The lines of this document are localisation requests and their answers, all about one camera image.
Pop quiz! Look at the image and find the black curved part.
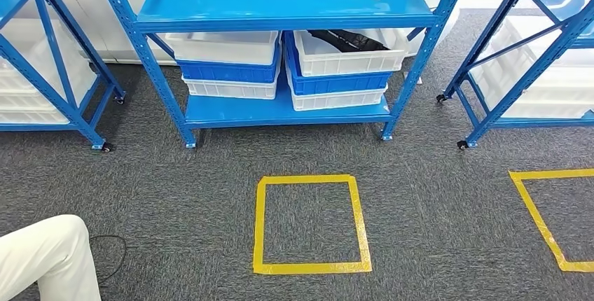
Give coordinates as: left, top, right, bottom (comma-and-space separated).
307, 29, 391, 53

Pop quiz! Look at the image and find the person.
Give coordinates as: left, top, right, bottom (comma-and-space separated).
0, 214, 104, 301

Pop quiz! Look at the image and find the white car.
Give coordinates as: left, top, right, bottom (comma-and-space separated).
0, 0, 594, 67

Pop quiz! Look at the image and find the yellow floor tape square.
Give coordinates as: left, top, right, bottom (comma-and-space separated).
251, 174, 373, 276
508, 168, 594, 274

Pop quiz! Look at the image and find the black floor cable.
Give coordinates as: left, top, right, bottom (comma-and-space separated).
88, 234, 128, 287

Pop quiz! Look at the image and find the blue plastic crate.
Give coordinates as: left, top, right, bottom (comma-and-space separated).
283, 31, 394, 97
175, 41, 283, 85

